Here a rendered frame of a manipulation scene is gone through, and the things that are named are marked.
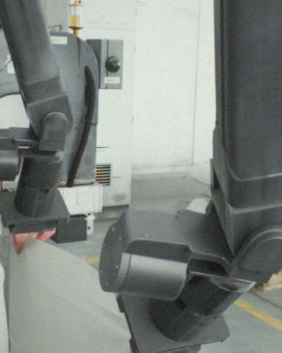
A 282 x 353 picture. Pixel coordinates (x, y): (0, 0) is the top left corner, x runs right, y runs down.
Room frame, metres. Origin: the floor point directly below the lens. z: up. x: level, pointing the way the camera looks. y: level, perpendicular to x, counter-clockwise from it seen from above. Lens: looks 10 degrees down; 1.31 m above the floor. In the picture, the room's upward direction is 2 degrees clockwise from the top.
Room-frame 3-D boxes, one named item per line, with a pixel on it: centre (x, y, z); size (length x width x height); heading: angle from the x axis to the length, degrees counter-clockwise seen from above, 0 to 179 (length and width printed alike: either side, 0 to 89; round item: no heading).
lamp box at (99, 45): (1.20, 0.08, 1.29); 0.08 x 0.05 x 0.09; 28
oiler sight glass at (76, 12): (1.16, 0.12, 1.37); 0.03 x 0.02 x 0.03; 28
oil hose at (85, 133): (1.14, 0.11, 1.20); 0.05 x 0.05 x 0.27; 28
